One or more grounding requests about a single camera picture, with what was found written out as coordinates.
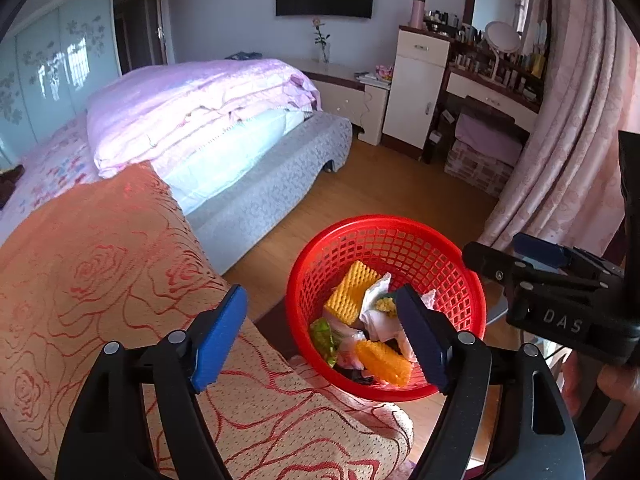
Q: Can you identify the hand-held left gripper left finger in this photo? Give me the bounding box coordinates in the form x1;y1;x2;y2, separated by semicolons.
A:
56;284;249;480

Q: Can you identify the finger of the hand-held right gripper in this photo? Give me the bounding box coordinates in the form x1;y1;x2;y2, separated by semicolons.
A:
513;232;627;277
462;241;567;307

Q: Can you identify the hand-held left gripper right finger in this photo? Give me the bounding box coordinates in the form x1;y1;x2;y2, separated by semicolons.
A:
394;283;585;480

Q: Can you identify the yellow foam fruit net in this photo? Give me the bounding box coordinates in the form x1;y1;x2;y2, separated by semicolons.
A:
323;260;381;325
354;339;414;389

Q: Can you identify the white tissue paper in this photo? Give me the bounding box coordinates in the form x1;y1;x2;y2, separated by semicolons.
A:
359;272;437;363

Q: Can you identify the green yellow knit cloth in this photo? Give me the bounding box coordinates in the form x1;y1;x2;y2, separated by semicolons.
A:
375;287;401;317

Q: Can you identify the clear plastic bag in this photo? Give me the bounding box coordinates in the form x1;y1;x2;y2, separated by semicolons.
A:
320;310;368;368

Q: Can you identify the red plastic basket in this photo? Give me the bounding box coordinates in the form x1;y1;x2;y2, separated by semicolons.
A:
285;215;487;403

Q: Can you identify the light green wrapper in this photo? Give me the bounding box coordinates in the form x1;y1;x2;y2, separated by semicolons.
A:
309;319;342;367

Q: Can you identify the person's right hand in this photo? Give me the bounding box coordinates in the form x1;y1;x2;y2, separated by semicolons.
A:
562;351;640;458

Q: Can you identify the patterned storage box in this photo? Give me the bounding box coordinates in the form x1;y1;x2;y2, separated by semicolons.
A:
445;139;516;197

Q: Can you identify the pink curtain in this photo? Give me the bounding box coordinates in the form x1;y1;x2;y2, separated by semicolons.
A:
475;0;640;271

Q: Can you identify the dark stool with purple cushion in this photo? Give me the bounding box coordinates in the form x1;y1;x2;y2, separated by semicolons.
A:
452;95;531;166

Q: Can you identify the orange rose-patterned tablecloth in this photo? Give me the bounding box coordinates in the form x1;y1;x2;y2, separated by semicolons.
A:
0;160;416;480

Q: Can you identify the brown vanity dresser with mirror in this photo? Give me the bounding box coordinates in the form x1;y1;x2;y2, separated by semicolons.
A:
425;0;553;171

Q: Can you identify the grey covered bed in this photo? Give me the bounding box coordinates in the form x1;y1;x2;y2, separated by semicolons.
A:
0;57;353;276

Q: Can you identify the tall cream cabinet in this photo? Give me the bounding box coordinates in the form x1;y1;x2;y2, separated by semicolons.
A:
381;25;451;150

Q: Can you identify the light blue pillow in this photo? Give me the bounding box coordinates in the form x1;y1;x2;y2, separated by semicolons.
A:
160;109;306;216

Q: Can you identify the round white makeup mirror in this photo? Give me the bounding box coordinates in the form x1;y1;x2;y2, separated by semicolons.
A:
484;20;522;83

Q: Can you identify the row of cosmetic bottles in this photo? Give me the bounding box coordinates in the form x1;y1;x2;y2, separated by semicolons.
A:
424;7;547;101

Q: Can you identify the low cream cabinet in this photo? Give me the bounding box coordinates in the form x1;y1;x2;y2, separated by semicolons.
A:
295;57;391;147

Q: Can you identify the pink floral bedsheet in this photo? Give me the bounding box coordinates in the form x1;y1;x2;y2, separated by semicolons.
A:
0;110;108;241

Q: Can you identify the pink duvet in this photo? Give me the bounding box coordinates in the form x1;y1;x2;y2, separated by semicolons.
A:
86;57;322;180

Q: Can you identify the brown plush toy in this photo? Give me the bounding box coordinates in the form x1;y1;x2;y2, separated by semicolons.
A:
0;165;25;211

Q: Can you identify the pink rose in vase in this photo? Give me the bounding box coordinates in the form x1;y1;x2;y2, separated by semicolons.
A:
311;17;333;65

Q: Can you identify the white room door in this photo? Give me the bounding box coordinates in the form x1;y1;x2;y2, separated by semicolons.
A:
112;0;176;73

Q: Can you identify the glass sliding-door wardrobe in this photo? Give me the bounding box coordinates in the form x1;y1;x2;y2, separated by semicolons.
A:
0;0;121;171

